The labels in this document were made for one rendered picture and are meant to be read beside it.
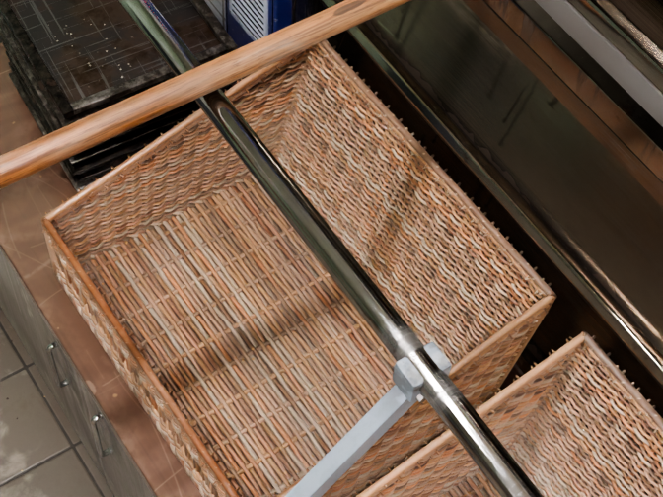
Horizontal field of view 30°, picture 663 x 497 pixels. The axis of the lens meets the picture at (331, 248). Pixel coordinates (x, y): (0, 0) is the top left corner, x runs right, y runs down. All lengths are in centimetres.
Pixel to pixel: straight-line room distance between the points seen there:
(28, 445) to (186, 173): 76
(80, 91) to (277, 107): 30
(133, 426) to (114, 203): 33
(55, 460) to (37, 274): 58
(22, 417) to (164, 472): 76
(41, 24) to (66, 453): 86
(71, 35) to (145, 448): 64
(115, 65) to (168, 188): 20
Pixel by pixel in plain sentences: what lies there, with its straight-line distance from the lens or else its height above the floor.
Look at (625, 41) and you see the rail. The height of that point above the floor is 143.
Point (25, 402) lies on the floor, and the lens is 249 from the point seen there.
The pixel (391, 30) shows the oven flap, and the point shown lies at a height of 97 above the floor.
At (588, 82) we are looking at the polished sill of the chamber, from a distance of 140.
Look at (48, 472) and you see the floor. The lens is 242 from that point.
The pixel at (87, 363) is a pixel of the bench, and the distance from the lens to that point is 184.
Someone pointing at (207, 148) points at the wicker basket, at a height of 71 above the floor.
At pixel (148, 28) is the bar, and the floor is 117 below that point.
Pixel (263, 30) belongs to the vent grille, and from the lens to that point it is 203.
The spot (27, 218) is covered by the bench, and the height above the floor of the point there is 58.
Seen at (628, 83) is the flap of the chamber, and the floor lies 140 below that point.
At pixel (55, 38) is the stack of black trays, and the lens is 195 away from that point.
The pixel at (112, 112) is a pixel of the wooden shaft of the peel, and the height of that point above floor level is 121.
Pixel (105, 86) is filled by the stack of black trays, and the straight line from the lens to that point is 188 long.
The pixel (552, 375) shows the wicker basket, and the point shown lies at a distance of 163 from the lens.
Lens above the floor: 219
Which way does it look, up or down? 56 degrees down
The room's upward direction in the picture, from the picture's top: 5 degrees clockwise
